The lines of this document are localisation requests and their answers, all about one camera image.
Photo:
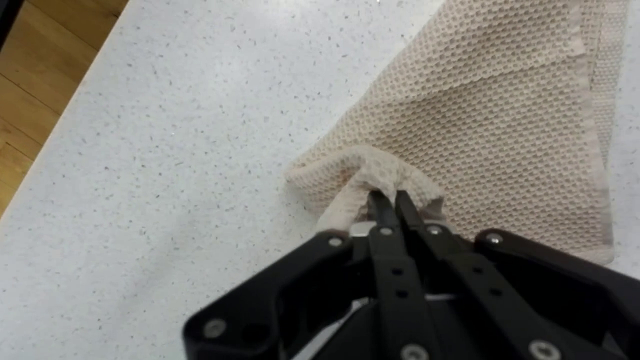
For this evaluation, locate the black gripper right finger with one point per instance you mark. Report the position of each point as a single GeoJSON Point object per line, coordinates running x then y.
{"type": "Point", "coordinates": [481, 287]}

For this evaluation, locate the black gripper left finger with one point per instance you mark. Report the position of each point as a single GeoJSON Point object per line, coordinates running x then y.
{"type": "Point", "coordinates": [393, 281]}

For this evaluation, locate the beige waffle weave towel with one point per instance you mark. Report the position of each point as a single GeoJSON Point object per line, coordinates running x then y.
{"type": "Point", "coordinates": [492, 120]}

